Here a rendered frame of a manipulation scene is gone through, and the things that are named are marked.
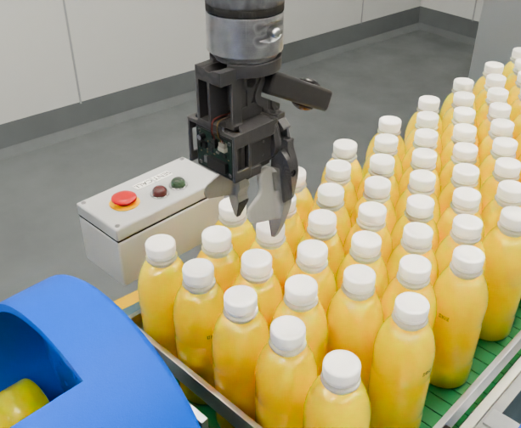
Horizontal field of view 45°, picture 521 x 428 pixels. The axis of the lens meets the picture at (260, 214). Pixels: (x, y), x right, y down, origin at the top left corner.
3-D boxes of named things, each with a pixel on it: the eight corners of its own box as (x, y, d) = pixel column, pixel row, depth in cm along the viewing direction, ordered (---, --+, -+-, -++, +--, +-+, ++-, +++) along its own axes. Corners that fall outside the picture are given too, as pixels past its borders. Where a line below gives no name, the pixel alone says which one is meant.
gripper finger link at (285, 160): (262, 199, 71) (248, 124, 68) (273, 193, 72) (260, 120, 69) (292, 205, 68) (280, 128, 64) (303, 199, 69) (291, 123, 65)
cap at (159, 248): (142, 263, 82) (140, 252, 81) (151, 245, 85) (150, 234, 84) (171, 267, 81) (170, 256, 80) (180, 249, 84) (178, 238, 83)
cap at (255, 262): (278, 273, 80) (278, 261, 79) (253, 285, 78) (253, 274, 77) (259, 258, 82) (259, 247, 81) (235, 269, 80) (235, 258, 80)
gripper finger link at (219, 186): (192, 216, 75) (201, 155, 69) (229, 198, 79) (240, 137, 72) (210, 232, 74) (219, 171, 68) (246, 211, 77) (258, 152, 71)
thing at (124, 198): (106, 202, 92) (105, 195, 91) (127, 193, 94) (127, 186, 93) (121, 212, 90) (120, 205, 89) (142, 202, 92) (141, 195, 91)
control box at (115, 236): (86, 257, 97) (75, 201, 91) (186, 207, 109) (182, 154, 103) (124, 287, 91) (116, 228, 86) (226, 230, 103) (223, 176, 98)
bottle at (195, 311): (172, 374, 90) (161, 273, 80) (218, 358, 93) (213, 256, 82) (191, 411, 85) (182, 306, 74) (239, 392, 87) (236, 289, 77)
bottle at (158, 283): (141, 370, 91) (126, 268, 80) (156, 335, 96) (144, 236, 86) (189, 377, 90) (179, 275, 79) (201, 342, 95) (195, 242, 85)
